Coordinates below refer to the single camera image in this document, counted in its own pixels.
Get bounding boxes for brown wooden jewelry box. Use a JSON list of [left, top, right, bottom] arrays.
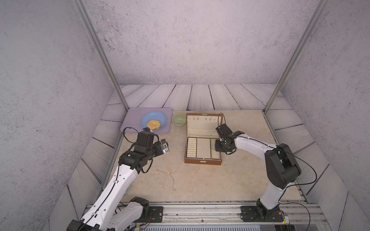
[[184, 113, 224, 166]]

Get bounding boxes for thin silver jewelry chain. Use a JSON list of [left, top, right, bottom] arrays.
[[156, 169, 176, 191]]

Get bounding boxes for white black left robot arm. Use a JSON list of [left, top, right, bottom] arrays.
[[67, 128, 169, 231]]

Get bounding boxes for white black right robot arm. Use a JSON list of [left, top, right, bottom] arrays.
[[215, 124, 302, 222]]

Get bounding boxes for yellow bread pastry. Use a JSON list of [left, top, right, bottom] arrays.
[[147, 120, 161, 130]]

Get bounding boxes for lavender rectangular tray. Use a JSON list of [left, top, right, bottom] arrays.
[[120, 107, 173, 133]]

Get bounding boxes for blue plate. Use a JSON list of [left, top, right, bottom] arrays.
[[141, 111, 167, 128]]

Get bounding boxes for green ceramic bowl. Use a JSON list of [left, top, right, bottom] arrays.
[[172, 113, 187, 127]]

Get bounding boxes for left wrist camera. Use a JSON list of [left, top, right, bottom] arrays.
[[161, 139, 169, 154]]

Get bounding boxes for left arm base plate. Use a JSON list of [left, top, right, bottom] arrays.
[[135, 206, 164, 223]]

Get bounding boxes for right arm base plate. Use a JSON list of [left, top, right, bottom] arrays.
[[240, 206, 285, 222]]

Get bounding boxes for aluminium mounting rail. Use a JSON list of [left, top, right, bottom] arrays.
[[129, 201, 331, 231]]

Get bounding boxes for left metal frame post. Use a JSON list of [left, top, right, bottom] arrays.
[[73, 0, 129, 111]]

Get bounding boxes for metal frame post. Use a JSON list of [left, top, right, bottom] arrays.
[[73, 0, 129, 111], [263, 0, 329, 115]]

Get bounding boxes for right metal frame post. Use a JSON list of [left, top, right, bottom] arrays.
[[263, 0, 329, 115]]

